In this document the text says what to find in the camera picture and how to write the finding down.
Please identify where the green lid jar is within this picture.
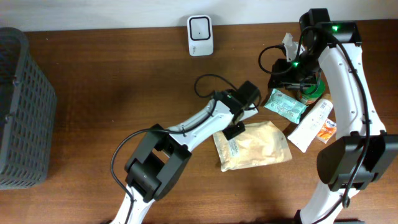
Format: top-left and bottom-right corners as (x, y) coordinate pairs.
(296, 80), (325, 105)

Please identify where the beige grain pouch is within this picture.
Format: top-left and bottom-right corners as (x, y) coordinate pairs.
(213, 121), (292, 172)

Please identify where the teal snack packet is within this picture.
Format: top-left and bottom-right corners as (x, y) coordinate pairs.
(264, 89), (307, 124)

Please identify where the white tube gold cap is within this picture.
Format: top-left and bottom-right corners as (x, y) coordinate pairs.
(287, 93), (333, 153)

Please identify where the orange tissue pack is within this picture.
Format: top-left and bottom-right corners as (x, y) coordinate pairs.
(315, 118), (337, 144)

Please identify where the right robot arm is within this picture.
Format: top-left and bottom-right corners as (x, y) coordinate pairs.
(268, 8), (397, 223)

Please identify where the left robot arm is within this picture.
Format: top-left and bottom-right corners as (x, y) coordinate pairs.
(112, 81), (261, 223)

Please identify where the grey plastic mesh basket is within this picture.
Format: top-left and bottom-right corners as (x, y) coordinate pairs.
(1, 27), (57, 190)

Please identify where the left black camera cable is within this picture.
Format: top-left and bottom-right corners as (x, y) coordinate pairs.
(110, 73), (240, 224)

